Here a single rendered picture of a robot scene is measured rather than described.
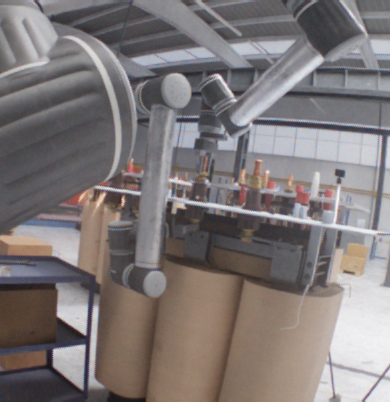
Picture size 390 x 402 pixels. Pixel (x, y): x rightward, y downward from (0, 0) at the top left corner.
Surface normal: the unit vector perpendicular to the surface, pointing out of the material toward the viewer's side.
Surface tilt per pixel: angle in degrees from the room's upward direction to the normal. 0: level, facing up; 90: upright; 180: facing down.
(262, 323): 90
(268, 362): 90
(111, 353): 90
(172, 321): 90
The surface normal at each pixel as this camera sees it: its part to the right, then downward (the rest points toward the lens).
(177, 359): -0.57, -0.07
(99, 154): 0.72, 0.53
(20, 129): 0.68, 0.05
